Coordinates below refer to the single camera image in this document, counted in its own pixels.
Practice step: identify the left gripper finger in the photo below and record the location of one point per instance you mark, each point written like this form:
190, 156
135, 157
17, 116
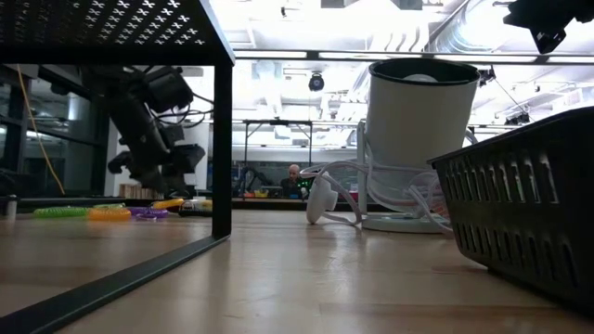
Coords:
176, 185
152, 185

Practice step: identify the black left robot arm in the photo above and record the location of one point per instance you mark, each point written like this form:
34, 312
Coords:
134, 120

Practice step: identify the white desk lamp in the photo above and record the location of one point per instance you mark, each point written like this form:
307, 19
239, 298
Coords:
417, 120

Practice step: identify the yellow crayon box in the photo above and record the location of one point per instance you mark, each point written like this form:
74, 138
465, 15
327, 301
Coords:
199, 203

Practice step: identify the person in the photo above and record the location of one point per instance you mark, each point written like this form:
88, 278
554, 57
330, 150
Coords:
293, 183

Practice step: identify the black perforated metal shelf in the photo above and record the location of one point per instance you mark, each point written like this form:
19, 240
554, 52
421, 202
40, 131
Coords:
116, 51

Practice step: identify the black mesh basket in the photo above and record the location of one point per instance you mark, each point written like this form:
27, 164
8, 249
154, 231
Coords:
533, 241

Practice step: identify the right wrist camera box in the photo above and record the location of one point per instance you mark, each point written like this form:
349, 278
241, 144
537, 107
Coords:
550, 39

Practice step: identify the black gantry frame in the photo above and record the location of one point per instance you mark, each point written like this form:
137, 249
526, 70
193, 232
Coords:
278, 122

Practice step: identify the black aluminium table frame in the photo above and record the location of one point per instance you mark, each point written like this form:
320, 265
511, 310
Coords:
46, 202

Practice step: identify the black ceiling camera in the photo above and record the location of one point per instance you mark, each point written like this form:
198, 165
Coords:
316, 82

